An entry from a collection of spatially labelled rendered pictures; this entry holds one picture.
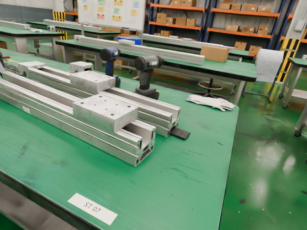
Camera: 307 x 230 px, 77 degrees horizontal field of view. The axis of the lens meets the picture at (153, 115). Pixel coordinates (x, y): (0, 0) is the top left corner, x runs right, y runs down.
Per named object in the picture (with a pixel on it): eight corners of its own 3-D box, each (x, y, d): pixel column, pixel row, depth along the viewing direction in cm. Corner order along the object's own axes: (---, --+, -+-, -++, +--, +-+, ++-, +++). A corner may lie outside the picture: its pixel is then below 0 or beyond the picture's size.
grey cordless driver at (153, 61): (129, 101, 94) (132, 54, 85) (156, 93, 108) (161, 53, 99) (140, 106, 90) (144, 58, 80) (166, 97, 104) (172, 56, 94)
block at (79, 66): (67, 79, 114) (65, 63, 110) (81, 76, 124) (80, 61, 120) (80, 83, 111) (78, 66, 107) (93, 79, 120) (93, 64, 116)
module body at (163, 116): (30, 84, 101) (27, 68, 97) (48, 81, 109) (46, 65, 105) (166, 138, 68) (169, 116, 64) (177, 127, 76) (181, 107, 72)
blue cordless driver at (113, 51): (97, 90, 103) (97, 47, 94) (113, 81, 121) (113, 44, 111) (111, 92, 102) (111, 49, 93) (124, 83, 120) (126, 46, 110)
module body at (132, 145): (-13, 93, 86) (-19, 74, 82) (12, 88, 94) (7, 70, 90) (134, 167, 53) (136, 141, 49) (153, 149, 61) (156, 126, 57)
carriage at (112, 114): (73, 122, 59) (71, 102, 56) (99, 111, 68) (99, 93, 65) (113, 141, 53) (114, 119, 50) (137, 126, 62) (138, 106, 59)
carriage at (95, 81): (70, 89, 85) (69, 74, 82) (89, 84, 94) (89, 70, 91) (97, 98, 78) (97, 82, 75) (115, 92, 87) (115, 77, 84)
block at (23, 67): (16, 81, 103) (12, 63, 99) (38, 77, 113) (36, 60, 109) (25, 85, 99) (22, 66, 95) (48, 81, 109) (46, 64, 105)
